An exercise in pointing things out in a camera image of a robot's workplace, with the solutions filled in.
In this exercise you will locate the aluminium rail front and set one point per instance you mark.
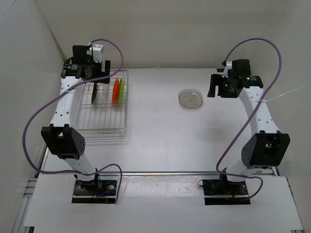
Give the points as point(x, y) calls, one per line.
point(171, 173)

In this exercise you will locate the black plate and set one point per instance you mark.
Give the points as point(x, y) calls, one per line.
point(94, 93)

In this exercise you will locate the wire dish rack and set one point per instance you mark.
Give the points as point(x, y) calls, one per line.
point(103, 123)

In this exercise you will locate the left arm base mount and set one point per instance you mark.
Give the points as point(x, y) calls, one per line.
point(97, 191)

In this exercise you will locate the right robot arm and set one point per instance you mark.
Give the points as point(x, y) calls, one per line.
point(267, 145)

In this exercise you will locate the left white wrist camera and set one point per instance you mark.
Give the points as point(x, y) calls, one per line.
point(96, 51)

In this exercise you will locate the green plate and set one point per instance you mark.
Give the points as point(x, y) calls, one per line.
point(121, 90)

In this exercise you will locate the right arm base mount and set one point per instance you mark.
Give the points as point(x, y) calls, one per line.
point(217, 192)

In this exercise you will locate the clear speckled plate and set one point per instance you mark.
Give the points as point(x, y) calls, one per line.
point(190, 99)

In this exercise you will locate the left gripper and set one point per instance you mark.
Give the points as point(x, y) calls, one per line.
point(101, 74)

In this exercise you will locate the orange plate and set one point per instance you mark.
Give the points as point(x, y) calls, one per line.
point(115, 94)

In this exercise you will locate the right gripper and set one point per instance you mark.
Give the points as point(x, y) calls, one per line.
point(217, 80)

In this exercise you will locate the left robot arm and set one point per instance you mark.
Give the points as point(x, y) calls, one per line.
point(61, 136)

